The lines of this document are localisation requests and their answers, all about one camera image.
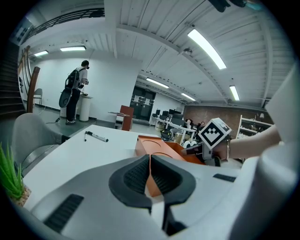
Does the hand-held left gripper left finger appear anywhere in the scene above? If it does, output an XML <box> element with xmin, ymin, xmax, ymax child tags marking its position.
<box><xmin>30</xmin><ymin>154</ymin><xmax>164</xmax><ymax>240</ymax></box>

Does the black mezzanine railing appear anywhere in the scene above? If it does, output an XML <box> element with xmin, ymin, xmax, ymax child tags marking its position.
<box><xmin>27</xmin><ymin>7</ymin><xmax>105</xmax><ymax>38</ymax></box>

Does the black double door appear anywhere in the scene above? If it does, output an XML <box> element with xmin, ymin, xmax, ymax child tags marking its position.
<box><xmin>129</xmin><ymin>85</ymin><xmax>157</xmax><ymax>121</ymax></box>

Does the white table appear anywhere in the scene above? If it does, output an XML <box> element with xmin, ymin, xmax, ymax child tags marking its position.
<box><xmin>22</xmin><ymin>124</ymin><xmax>244</xmax><ymax>213</ymax></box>

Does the wooden stair post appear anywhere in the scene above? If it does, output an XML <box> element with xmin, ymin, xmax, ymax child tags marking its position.
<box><xmin>26</xmin><ymin>66</ymin><xmax>41</xmax><ymax>114</ymax></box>

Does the row of black monitors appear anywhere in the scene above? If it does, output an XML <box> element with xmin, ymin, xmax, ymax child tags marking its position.
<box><xmin>151</xmin><ymin>108</ymin><xmax>186</xmax><ymax>127</ymax></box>

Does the person's right forearm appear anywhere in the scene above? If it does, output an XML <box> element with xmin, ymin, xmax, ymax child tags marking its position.
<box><xmin>228</xmin><ymin>124</ymin><xmax>282</xmax><ymax>163</ymax></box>

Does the black head-worn camera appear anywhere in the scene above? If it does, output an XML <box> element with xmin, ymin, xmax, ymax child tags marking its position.
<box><xmin>208</xmin><ymin>0</ymin><xmax>259</xmax><ymax>13</ymax></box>

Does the yellow and black hose reel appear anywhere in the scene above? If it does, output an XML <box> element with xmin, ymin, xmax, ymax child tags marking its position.
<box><xmin>161</xmin><ymin>128</ymin><xmax>173</xmax><ymax>142</ymax></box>

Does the orange block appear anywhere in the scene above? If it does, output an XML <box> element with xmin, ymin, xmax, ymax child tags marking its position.
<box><xmin>135</xmin><ymin>135</ymin><xmax>207</xmax><ymax>198</ymax></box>

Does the small green potted plant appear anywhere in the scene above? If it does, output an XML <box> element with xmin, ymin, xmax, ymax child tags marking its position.
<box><xmin>0</xmin><ymin>140</ymin><xmax>32</xmax><ymax>208</ymax></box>

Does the brown wooden lectern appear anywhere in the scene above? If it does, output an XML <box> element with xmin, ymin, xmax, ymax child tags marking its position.
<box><xmin>120</xmin><ymin>105</ymin><xmax>135</xmax><ymax>132</ymax></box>

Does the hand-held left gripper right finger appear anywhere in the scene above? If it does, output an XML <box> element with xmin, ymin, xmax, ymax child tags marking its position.
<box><xmin>150</xmin><ymin>154</ymin><xmax>244</xmax><ymax>238</ymax></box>

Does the white cylindrical pedestal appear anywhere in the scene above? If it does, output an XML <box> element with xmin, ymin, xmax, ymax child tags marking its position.
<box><xmin>79</xmin><ymin>94</ymin><xmax>93</xmax><ymax>122</ymax></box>

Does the dark staircase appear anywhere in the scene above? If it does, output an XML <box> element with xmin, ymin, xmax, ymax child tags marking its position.
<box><xmin>0</xmin><ymin>42</ymin><xmax>36</xmax><ymax>118</ymax></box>

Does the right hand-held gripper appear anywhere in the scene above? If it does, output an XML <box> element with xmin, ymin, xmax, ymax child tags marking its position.
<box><xmin>181</xmin><ymin>117</ymin><xmax>233</xmax><ymax>167</ymax></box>

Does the grey side stand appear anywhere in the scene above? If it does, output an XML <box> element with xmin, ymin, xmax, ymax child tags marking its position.
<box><xmin>108</xmin><ymin>111</ymin><xmax>131</xmax><ymax>130</ymax></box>

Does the white metal frame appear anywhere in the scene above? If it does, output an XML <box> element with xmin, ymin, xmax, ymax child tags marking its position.
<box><xmin>236</xmin><ymin>114</ymin><xmax>274</xmax><ymax>142</ymax></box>

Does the person's right hand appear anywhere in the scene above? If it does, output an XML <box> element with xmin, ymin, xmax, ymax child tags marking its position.
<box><xmin>212</xmin><ymin>139</ymin><xmax>230</xmax><ymax>162</ymax></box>

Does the grey plastic chair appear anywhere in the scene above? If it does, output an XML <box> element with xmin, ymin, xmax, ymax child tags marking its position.
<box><xmin>11</xmin><ymin>112</ymin><xmax>71</xmax><ymax>177</ymax></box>

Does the black and white marker pen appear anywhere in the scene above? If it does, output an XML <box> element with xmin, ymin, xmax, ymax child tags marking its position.
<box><xmin>85</xmin><ymin>131</ymin><xmax>109</xmax><ymax>143</ymax></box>

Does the thin bracelet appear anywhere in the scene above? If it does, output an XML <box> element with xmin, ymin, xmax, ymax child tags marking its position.
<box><xmin>225</xmin><ymin>139</ymin><xmax>232</xmax><ymax>161</ymax></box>

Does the long white office desk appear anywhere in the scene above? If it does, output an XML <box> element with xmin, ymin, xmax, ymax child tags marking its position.
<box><xmin>154</xmin><ymin>116</ymin><xmax>196</xmax><ymax>141</ymax></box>

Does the grey folding chair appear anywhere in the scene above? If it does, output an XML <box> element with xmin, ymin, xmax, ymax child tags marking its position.
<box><xmin>33</xmin><ymin>88</ymin><xmax>44</xmax><ymax>105</ymax></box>

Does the long ceiling light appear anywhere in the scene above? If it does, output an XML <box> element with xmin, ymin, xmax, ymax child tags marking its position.
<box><xmin>59</xmin><ymin>45</ymin><xmax>87</xmax><ymax>53</ymax></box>
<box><xmin>180</xmin><ymin>92</ymin><xmax>196</xmax><ymax>102</ymax></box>
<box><xmin>229</xmin><ymin>85</ymin><xmax>240</xmax><ymax>102</ymax></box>
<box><xmin>33</xmin><ymin>49</ymin><xmax>49</xmax><ymax>58</ymax></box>
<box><xmin>145</xmin><ymin>77</ymin><xmax>170</xmax><ymax>90</ymax></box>
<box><xmin>187</xmin><ymin>28</ymin><xmax>227</xmax><ymax>70</ymax></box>

